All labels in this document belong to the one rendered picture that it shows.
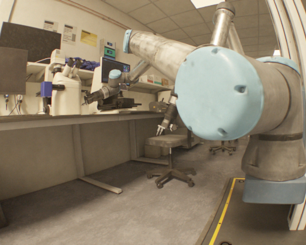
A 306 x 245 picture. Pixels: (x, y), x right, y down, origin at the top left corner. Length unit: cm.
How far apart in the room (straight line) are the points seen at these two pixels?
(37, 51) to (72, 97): 87
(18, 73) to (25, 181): 108
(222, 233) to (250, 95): 50
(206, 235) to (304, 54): 66
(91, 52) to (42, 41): 90
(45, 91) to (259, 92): 102
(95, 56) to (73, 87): 146
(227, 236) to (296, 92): 47
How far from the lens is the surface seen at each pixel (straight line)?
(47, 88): 108
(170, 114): 96
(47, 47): 195
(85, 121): 120
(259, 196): 42
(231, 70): 23
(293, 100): 39
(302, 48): 60
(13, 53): 141
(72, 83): 119
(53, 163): 199
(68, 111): 115
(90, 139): 222
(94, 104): 186
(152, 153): 284
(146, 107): 314
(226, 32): 98
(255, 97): 24
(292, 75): 43
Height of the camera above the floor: 73
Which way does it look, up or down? 3 degrees down
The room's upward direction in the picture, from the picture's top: 3 degrees counter-clockwise
